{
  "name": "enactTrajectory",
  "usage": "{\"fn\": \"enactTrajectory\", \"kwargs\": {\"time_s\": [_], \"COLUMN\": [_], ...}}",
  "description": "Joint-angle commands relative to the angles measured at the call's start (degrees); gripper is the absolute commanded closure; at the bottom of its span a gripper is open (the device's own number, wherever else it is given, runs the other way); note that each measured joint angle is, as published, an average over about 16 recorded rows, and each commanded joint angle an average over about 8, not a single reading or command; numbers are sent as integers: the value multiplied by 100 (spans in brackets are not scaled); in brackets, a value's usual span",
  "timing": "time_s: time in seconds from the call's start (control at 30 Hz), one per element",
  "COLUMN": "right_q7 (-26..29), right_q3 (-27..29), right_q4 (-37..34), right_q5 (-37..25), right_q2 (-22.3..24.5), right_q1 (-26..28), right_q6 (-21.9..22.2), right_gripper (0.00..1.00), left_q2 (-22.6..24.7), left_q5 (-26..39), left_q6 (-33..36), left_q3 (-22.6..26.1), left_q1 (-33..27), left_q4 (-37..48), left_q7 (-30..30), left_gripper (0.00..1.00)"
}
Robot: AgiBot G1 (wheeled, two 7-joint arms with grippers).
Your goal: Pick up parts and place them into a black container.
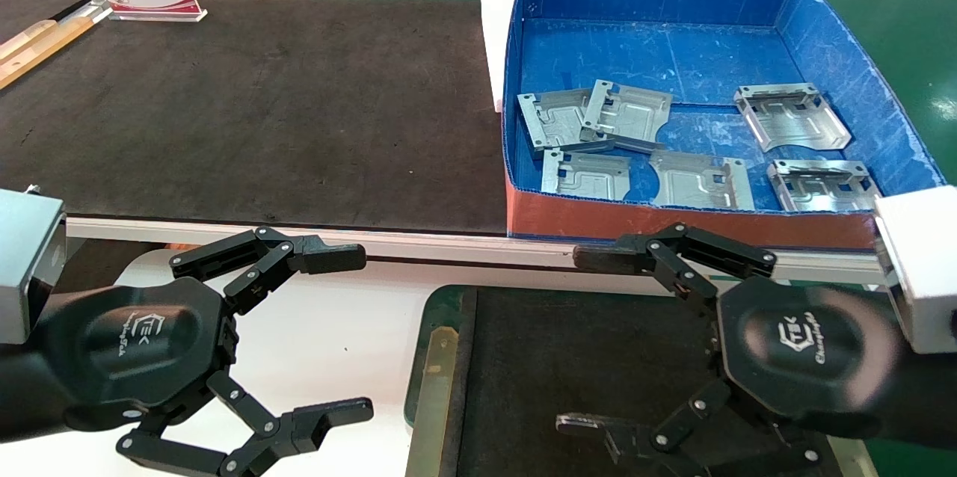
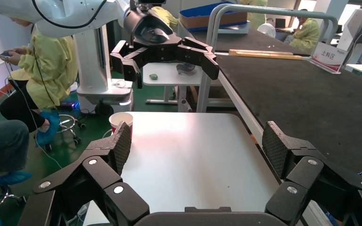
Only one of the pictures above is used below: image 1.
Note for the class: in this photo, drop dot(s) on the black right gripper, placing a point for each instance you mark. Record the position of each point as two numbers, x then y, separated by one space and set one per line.
807 350

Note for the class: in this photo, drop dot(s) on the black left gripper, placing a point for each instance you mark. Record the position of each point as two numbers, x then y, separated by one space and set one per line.
127 350

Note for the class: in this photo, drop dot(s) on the stamped metal bracket part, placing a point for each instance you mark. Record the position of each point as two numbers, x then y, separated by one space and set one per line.
549 122
591 178
792 122
822 189
628 114
699 182

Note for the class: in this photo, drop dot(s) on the tan adhesive strip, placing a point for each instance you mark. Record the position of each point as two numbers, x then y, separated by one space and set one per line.
432 395

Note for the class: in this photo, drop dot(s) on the blue corrugated plastic box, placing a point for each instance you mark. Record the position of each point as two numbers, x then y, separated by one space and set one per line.
673 51

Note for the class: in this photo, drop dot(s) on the white foam sheet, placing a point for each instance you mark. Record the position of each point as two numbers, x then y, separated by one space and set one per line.
493 28

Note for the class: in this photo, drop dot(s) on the wooden strip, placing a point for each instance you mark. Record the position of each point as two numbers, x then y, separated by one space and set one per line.
45 51

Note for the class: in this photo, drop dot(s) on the beige strip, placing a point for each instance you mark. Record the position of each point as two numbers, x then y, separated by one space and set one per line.
26 37

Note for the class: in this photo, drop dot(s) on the aluminium conveyor rail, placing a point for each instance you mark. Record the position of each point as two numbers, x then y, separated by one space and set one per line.
419 247

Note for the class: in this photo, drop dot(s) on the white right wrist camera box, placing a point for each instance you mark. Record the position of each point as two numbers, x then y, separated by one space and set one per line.
923 268

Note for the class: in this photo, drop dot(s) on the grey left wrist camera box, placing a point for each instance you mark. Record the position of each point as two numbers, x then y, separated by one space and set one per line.
26 260

